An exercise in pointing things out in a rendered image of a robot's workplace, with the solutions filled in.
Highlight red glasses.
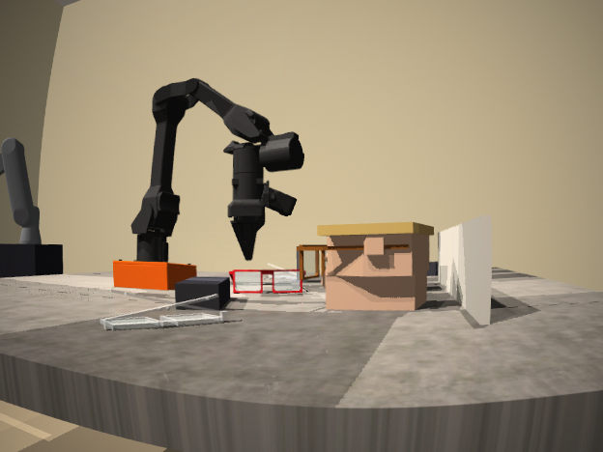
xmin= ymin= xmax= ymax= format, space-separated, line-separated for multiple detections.
xmin=229 ymin=269 xmax=303 ymax=294

